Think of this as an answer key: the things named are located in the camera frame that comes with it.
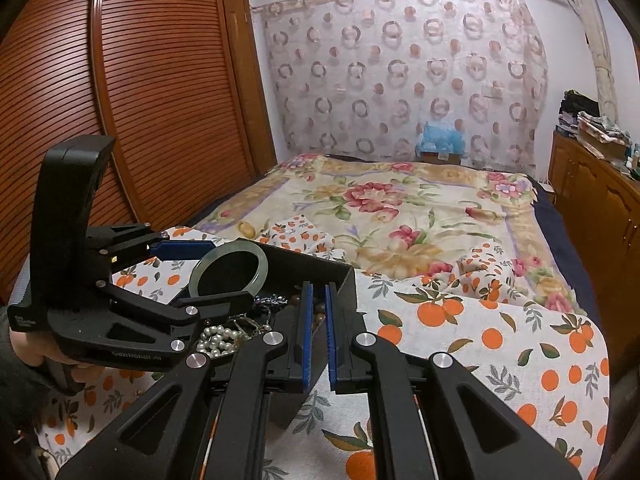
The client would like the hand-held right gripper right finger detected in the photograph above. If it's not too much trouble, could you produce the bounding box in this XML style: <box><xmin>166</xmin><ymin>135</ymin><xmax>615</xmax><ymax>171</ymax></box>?
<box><xmin>324</xmin><ymin>281</ymin><xmax>586</xmax><ymax>480</ymax></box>

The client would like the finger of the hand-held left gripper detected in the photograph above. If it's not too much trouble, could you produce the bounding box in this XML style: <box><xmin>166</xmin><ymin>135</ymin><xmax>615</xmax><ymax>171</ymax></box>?
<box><xmin>97</xmin><ymin>280</ymin><xmax>257</xmax><ymax>354</ymax></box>
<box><xmin>100</xmin><ymin>230</ymin><xmax>217</xmax><ymax>271</ymax></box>

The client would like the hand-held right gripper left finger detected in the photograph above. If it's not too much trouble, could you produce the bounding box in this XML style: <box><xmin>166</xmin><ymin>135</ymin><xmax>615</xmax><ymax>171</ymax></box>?
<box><xmin>54</xmin><ymin>281</ymin><xmax>315</xmax><ymax>480</ymax></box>

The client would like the wooden bead bracelet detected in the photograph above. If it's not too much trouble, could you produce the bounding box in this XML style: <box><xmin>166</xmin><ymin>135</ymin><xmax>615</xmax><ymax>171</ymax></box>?
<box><xmin>290</xmin><ymin>282</ymin><xmax>328</xmax><ymax>333</ymax></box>

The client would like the silver hairpin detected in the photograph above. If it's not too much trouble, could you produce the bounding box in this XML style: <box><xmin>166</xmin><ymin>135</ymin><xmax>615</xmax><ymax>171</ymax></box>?
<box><xmin>231</xmin><ymin>310</ymin><xmax>275</xmax><ymax>341</ymax></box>

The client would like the black box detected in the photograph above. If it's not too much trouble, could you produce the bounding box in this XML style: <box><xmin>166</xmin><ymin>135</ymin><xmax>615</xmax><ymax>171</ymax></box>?
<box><xmin>165</xmin><ymin>236</ymin><xmax>358</xmax><ymax>431</ymax></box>

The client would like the pearl necklace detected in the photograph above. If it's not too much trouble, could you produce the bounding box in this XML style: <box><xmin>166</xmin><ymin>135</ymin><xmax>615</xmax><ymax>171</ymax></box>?
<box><xmin>196</xmin><ymin>324</ymin><xmax>253</xmax><ymax>358</ymax></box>

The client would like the pale green jade bangle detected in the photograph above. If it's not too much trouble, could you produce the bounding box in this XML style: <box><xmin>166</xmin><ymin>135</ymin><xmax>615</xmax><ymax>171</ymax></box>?
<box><xmin>190</xmin><ymin>241</ymin><xmax>269</xmax><ymax>307</ymax></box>

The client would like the person's left hand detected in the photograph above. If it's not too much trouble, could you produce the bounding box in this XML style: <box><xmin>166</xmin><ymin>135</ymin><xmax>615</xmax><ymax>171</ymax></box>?
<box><xmin>11</xmin><ymin>331</ymin><xmax>104</xmax><ymax>392</ymax></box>

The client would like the floral blanket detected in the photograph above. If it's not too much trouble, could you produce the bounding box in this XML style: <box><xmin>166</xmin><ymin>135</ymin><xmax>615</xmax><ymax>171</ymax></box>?
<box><xmin>192</xmin><ymin>152</ymin><xmax>588</xmax><ymax>316</ymax></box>

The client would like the orange-print tablecloth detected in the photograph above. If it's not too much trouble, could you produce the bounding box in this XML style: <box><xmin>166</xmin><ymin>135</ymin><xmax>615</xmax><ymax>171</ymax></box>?
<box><xmin>37</xmin><ymin>212</ymin><xmax>608</xmax><ymax>480</ymax></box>

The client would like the wooden louvred wardrobe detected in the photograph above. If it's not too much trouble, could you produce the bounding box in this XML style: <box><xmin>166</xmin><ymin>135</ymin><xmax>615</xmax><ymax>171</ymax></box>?
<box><xmin>0</xmin><ymin>0</ymin><xmax>278</xmax><ymax>306</ymax></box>

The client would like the small cardboard box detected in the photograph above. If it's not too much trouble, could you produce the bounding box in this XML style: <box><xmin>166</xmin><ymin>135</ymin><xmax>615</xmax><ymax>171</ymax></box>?
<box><xmin>419</xmin><ymin>149</ymin><xmax>462</xmax><ymax>165</ymax></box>

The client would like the blue plastic bag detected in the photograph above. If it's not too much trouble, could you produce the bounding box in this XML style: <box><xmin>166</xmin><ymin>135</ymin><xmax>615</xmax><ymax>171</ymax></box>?
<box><xmin>416</xmin><ymin>121</ymin><xmax>468</xmax><ymax>153</ymax></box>

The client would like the bed with dark blue sheet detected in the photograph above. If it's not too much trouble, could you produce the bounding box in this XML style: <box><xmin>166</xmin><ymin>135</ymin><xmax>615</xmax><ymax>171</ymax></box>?
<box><xmin>525</xmin><ymin>174</ymin><xmax>603</xmax><ymax>321</ymax></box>

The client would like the wooden cabinet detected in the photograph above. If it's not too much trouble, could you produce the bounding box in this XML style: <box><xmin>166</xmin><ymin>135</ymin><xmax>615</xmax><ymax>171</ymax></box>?
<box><xmin>547</xmin><ymin>130</ymin><xmax>640</xmax><ymax>356</ymax></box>

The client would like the flat brown box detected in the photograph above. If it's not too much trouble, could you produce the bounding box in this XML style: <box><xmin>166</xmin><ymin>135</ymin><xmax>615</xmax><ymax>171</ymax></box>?
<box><xmin>579</xmin><ymin>132</ymin><xmax>628</xmax><ymax>161</ymax></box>

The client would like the stack of dark clothes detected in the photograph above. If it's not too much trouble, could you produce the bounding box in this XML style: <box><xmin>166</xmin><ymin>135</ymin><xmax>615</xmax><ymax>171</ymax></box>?
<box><xmin>559</xmin><ymin>89</ymin><xmax>601</xmax><ymax>138</ymax></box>

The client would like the floral folded cloth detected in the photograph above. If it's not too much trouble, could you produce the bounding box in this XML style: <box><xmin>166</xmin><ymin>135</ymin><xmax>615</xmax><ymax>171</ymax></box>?
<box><xmin>577</xmin><ymin>112</ymin><xmax>632</xmax><ymax>145</ymax></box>

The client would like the group of bottles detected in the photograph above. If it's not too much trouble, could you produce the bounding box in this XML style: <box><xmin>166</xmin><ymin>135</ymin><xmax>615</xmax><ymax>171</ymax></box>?
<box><xmin>622</xmin><ymin>142</ymin><xmax>640</xmax><ymax>178</ymax></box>

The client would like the tied lace curtain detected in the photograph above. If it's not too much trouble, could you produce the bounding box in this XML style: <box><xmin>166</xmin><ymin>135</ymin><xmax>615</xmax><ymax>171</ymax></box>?
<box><xmin>565</xmin><ymin>0</ymin><xmax>618</xmax><ymax>121</ymax></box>

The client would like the ring-patterned wall curtain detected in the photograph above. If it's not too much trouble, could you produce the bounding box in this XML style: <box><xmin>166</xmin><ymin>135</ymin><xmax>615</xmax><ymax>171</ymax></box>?
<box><xmin>262</xmin><ymin>0</ymin><xmax>548</xmax><ymax>171</ymax></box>

